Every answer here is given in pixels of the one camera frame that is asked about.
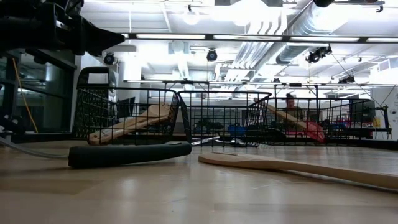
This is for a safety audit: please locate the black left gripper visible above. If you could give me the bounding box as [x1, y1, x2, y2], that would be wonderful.
[37, 0, 126, 57]

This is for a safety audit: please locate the wooden fork spatula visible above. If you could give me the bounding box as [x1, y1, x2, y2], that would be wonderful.
[88, 102, 174, 146]

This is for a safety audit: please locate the black turner spatula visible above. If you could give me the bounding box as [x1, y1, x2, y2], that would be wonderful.
[0, 136, 193, 169]

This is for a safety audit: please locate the black mesh box grater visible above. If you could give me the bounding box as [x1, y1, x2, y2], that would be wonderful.
[76, 66, 118, 141]

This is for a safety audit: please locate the round white ceiling lamp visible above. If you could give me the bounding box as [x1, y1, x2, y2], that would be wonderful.
[183, 4, 200, 26]

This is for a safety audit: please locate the long ceiling light strip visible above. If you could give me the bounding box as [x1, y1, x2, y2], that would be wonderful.
[121, 32, 398, 44]

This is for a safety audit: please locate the blue storage bin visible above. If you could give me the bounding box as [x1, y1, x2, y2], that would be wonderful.
[228, 124, 247, 137]

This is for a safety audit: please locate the slotted wooden spoon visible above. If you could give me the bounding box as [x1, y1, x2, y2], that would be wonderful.
[198, 151, 398, 191]

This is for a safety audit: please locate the person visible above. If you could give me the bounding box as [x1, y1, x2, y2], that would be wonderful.
[284, 92, 307, 125]

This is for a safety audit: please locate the black background monitor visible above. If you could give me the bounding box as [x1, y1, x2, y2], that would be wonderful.
[349, 99, 376, 124]

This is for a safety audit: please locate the white poster board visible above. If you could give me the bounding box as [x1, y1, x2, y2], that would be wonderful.
[369, 86, 398, 141]

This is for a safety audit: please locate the black wire basket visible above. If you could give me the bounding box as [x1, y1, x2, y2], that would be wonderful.
[177, 90, 273, 148]
[75, 86, 181, 146]
[245, 96, 365, 146]

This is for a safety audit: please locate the yellow hanging cable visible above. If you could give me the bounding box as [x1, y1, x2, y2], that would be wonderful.
[12, 57, 39, 134]

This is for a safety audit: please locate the black metal rig frame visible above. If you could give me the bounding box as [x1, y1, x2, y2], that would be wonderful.
[0, 130, 398, 150]

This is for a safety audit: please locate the silver ventilation duct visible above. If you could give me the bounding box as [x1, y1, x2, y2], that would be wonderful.
[275, 0, 349, 65]

